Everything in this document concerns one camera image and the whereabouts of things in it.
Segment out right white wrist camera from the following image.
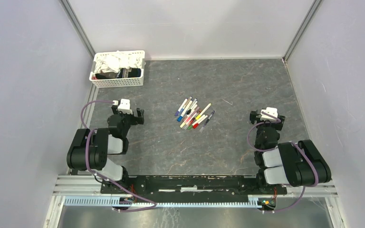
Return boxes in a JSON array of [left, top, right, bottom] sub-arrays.
[[256, 107, 280, 123]]

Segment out purple cable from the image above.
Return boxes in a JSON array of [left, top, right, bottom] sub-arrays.
[[247, 113, 320, 214], [81, 100, 158, 213]]

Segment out yellow capped white marker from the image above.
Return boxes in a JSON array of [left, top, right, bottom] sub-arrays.
[[196, 103, 211, 120]]

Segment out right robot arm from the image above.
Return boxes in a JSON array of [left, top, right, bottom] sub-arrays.
[[249, 107, 332, 194]]

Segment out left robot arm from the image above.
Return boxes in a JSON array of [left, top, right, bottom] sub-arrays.
[[66, 105, 144, 194]]

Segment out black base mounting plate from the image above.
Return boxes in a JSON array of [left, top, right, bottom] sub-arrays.
[[100, 175, 287, 204]]

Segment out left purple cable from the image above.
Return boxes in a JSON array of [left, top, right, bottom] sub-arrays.
[[81, 100, 158, 213]]

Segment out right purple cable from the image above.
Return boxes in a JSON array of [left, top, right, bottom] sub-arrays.
[[247, 113, 320, 214]]

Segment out white slotted cable duct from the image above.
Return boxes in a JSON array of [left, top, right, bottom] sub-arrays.
[[63, 196, 265, 209]]

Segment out white cloth in basket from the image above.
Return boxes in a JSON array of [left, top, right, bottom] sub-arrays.
[[92, 50, 145, 74]]

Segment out white plastic basket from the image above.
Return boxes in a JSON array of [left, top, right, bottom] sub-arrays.
[[89, 50, 145, 88]]

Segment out blue capped white marker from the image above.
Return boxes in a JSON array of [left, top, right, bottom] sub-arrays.
[[177, 96, 193, 122]]

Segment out aluminium frame rail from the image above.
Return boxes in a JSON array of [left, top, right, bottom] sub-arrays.
[[59, 0, 96, 58]]

